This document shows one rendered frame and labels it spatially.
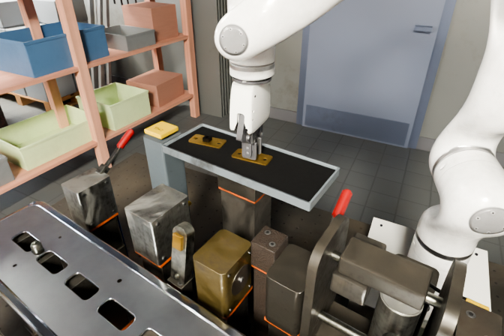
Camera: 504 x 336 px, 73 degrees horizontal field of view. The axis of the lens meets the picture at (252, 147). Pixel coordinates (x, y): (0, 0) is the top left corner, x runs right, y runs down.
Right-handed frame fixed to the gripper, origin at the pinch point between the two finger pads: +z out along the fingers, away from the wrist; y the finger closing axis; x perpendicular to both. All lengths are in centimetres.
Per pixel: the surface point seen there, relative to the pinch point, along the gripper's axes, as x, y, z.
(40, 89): -321, -162, 92
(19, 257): -38, 32, 19
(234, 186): -1.9, 4.8, 7.7
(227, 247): 3.6, 18.3, 10.6
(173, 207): -9.6, 15.9, 7.7
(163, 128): -25.7, -3.2, 2.6
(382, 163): 24, -209, 119
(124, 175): -75, -31, 49
